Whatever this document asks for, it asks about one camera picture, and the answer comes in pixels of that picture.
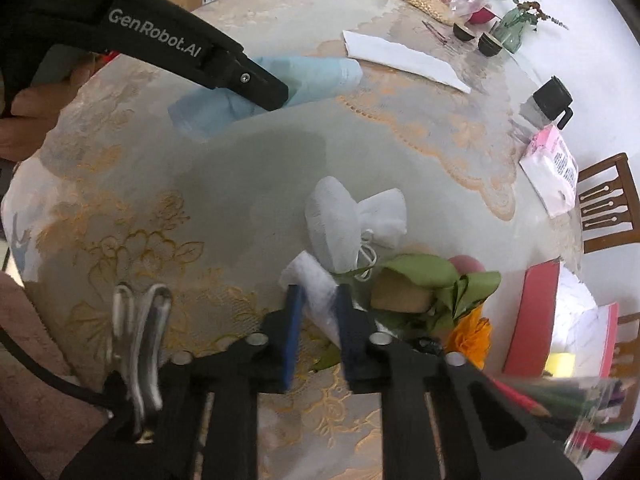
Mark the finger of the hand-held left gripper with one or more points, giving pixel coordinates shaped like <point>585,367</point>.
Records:
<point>255,85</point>

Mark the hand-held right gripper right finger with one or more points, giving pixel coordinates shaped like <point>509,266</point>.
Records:
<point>350,335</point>

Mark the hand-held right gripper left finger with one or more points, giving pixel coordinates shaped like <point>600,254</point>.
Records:
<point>294,330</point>

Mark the white cloth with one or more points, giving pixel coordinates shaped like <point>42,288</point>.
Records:
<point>312,280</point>

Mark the light blue cloth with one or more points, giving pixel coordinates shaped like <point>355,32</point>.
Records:
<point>320,72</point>

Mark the green ribbon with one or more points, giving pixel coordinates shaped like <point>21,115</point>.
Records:
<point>425,270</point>

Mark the red cardboard box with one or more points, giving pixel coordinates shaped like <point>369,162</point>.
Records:
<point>535,310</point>

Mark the yellow sponge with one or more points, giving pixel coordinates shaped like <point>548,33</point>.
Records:
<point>559,364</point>

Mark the person's left hand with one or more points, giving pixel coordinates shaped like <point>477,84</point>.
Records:
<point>30,125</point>

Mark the orange fabric flower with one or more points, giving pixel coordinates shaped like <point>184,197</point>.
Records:
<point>472,337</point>

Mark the pink toy peach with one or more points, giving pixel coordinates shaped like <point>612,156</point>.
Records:
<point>465,263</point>

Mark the metal spring clip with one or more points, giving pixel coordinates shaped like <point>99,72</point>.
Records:
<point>150,320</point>

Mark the white paper sheet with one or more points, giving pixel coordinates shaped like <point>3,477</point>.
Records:
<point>400,55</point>

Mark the bag of pale beans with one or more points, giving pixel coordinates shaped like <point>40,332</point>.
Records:
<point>420,0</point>

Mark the dark small bowl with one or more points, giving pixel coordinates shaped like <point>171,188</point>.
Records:
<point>463,31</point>
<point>489,44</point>

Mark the clear cup of coloured pencils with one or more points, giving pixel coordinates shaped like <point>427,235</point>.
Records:
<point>575,400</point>

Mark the pink tissue pack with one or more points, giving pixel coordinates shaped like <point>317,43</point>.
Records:
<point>550,170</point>

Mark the green glass vase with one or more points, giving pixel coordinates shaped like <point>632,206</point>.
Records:
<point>512,32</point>

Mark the pink fuzzy cloth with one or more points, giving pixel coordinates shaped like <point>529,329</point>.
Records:
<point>35,410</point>

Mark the black mug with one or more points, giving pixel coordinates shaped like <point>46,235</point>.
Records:
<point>550,95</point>

